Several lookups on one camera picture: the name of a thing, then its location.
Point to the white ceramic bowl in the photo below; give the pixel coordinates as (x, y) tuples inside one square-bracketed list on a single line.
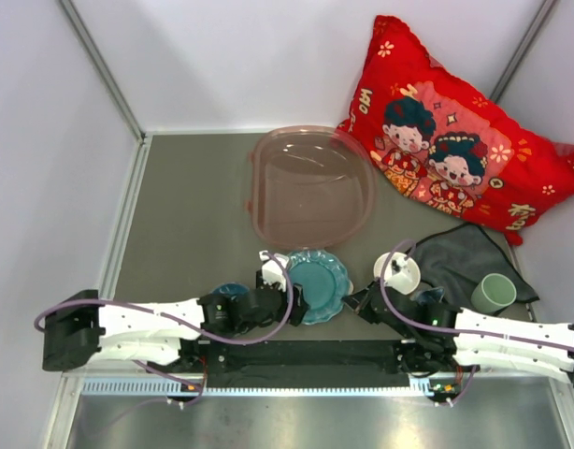
[(382, 263)]

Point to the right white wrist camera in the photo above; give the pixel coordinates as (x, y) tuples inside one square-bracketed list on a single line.
[(397, 275)]

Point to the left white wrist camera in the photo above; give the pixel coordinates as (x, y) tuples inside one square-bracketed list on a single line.
[(274, 268)]

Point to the aluminium front frame rail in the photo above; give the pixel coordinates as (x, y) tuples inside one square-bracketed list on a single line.
[(152, 382)]

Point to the dark blue ceramic bowl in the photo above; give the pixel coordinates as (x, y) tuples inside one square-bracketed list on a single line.
[(231, 289)]

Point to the pale green cup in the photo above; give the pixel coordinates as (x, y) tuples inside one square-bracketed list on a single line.
[(495, 292)]

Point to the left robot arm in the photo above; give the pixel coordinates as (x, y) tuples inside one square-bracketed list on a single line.
[(166, 336)]

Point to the pink translucent plastic bin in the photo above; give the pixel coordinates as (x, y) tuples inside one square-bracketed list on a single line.
[(312, 187)]

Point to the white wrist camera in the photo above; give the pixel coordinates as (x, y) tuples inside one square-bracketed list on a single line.
[(397, 275), (274, 268)]

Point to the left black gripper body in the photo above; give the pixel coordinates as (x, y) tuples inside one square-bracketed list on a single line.
[(278, 315)]

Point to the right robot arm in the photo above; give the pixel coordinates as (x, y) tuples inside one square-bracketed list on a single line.
[(436, 336)]

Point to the right aluminium corner post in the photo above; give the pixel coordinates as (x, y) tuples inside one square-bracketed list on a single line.
[(544, 13)]

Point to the aluminium corner post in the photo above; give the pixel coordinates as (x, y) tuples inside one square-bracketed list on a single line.
[(97, 60), (544, 13)]

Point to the dark grey cloth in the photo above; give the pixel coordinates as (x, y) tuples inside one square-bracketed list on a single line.
[(458, 259)]

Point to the left aluminium corner post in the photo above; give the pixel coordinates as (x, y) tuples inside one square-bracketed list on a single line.
[(97, 60)]

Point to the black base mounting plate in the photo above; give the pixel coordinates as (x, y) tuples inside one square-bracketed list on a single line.
[(309, 363)]

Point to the blue speckled ceramic cup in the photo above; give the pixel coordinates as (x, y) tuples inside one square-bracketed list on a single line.
[(432, 295)]

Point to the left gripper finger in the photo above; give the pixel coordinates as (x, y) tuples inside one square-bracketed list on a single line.
[(300, 306), (261, 281)]

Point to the teal scalloped ceramic plate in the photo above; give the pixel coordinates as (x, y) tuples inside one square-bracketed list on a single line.
[(325, 281)]

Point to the red cartoon print pillow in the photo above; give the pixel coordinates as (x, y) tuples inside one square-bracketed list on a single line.
[(441, 142)]

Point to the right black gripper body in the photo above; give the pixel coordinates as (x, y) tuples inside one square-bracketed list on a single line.
[(367, 311)]

